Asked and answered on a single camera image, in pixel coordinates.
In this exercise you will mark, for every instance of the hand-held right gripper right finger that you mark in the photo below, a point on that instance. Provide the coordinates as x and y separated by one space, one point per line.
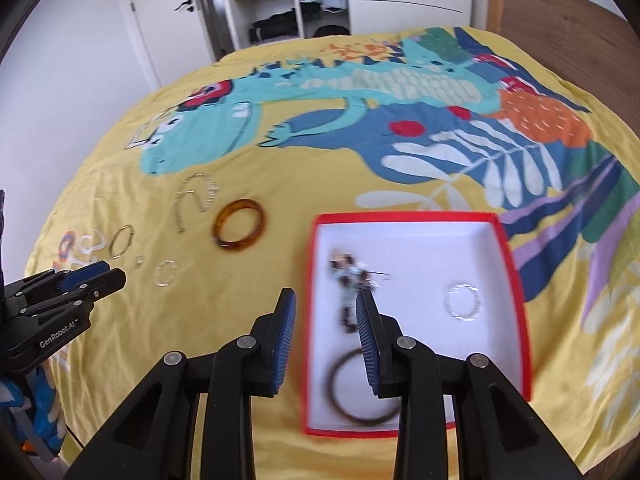
368 347

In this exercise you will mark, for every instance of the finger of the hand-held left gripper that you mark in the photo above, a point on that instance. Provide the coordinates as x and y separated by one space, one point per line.
102 285
82 274

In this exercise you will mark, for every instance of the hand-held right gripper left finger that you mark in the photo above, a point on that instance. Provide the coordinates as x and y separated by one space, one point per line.
281 345

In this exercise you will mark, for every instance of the dark brown bangle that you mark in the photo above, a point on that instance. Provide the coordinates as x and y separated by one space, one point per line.
331 385

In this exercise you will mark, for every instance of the red jewelry box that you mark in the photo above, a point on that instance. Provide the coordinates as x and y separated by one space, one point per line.
425 250

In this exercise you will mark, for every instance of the amber bangle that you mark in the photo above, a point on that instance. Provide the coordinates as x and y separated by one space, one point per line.
219 227

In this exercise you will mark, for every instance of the yellow dinosaur printed blanket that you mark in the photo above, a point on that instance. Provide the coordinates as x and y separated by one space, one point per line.
310 170

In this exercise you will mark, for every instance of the white door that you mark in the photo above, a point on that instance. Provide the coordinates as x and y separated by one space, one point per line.
165 40

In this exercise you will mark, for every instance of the folded dark clothes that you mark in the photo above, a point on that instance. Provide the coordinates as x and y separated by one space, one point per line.
275 27

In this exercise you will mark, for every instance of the black bag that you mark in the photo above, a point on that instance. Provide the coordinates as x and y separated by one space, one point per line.
330 31

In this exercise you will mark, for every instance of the wooden headboard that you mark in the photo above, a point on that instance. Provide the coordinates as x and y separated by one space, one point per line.
565 35

